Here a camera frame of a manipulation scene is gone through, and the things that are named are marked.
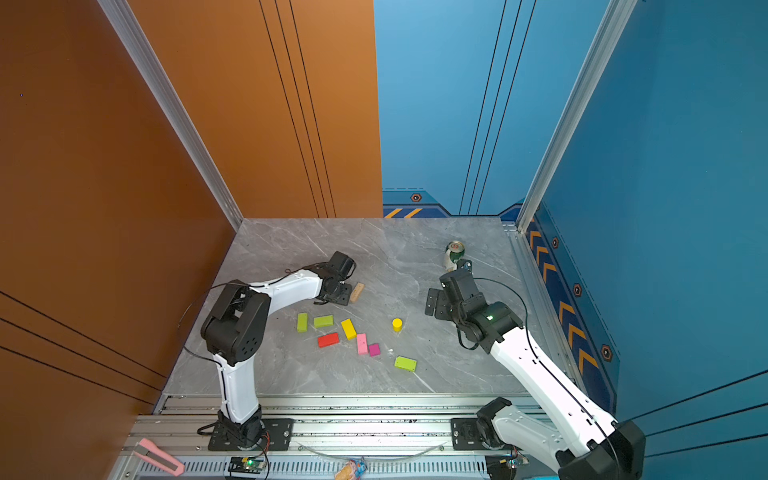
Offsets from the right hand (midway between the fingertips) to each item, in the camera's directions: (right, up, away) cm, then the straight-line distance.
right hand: (441, 300), depth 78 cm
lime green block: (-41, -9, +14) cm, 44 cm away
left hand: (-31, -1, +22) cm, 38 cm away
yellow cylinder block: (-12, -10, +12) cm, 19 cm away
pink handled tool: (-71, -35, -7) cm, 80 cm away
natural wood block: (-25, 0, +21) cm, 32 cm away
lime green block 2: (-35, -9, +14) cm, 38 cm away
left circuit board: (-48, -38, -7) cm, 62 cm away
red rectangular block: (-33, -14, +13) cm, 38 cm away
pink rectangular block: (-22, -15, +9) cm, 28 cm away
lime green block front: (-9, -19, +7) cm, 22 cm away
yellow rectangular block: (-26, -11, +14) cm, 32 cm away
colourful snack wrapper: (-22, -36, -11) cm, 44 cm away
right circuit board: (+16, -37, -8) cm, 41 cm away
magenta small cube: (-18, -16, +9) cm, 26 cm away
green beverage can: (+9, +13, +21) cm, 27 cm away
